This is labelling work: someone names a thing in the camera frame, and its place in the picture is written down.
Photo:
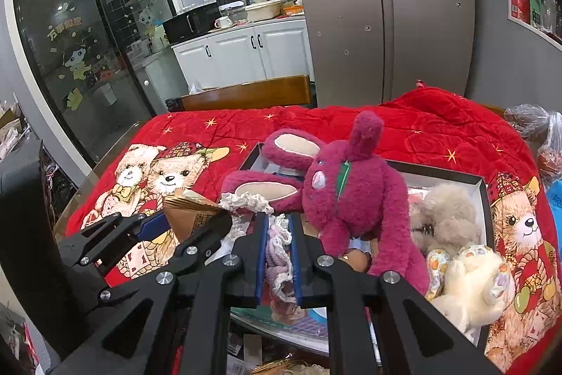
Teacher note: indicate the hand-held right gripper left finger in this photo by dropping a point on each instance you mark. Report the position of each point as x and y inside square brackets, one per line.
[262, 265]

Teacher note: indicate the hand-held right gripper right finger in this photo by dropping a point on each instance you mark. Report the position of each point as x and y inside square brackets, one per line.
[297, 265]

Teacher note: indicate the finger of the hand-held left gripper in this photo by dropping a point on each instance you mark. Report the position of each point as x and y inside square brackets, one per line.
[151, 224]
[197, 244]

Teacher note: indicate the pink knitted lace garment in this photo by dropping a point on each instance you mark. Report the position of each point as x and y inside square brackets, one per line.
[279, 252]

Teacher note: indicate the brown gold paper bag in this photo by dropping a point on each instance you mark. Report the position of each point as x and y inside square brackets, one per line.
[193, 212]

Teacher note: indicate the pink plush rabbit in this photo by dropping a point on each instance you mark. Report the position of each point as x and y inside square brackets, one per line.
[351, 199]

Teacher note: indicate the beige plush bear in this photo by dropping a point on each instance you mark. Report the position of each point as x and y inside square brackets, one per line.
[448, 217]

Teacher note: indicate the black-rimmed storage box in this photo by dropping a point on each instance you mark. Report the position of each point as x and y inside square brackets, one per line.
[439, 173]

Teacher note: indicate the cream plush toy printed paws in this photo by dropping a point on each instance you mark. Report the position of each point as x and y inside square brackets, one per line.
[474, 287]

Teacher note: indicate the glass sliding door with stickers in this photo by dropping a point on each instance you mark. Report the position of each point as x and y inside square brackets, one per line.
[88, 50]

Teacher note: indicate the red bear-print blanket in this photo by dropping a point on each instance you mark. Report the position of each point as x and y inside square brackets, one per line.
[439, 129]

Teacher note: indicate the black microwave oven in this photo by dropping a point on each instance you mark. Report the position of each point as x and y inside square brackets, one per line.
[189, 23]

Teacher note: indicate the white kitchen cabinet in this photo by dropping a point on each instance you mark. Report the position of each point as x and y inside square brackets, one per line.
[272, 50]

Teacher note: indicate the white cup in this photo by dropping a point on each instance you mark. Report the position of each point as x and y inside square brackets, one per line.
[223, 22]

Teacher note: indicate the cream basin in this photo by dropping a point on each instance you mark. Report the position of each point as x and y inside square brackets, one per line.
[263, 10]

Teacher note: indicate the blue plastic bag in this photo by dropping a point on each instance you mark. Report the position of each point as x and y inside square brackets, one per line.
[555, 192]

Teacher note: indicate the clear plastic bag brown contents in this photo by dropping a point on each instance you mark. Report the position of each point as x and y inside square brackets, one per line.
[529, 120]

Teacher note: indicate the silver refrigerator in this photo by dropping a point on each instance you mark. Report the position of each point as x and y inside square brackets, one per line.
[395, 6]

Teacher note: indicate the green packet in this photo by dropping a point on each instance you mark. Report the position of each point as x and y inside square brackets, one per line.
[536, 4]

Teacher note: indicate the clear glass bottles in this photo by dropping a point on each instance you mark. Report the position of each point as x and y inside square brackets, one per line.
[552, 10]

